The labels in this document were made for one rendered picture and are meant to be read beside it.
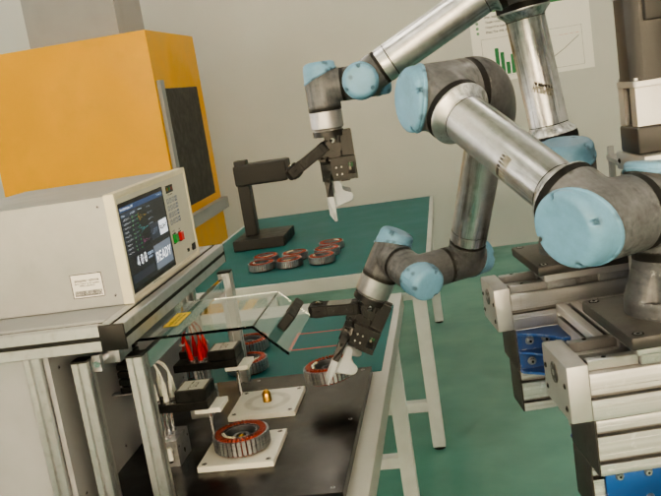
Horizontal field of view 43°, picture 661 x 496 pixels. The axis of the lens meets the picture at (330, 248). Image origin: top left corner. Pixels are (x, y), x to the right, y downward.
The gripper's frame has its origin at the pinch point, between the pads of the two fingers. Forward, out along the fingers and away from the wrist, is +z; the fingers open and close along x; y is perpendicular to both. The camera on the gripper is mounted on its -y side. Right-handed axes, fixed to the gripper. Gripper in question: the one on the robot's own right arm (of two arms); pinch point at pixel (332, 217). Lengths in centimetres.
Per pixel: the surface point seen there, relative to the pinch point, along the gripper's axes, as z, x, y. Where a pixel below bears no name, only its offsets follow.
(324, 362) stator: 30.4, -12.0, -6.9
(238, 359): 26.0, -13.9, -25.5
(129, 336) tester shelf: 6, -55, -37
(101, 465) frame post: 30, -53, -47
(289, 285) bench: 41, 121, -20
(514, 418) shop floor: 115, 136, 62
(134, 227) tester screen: -9, -36, -37
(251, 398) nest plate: 37.0, -9.2, -24.8
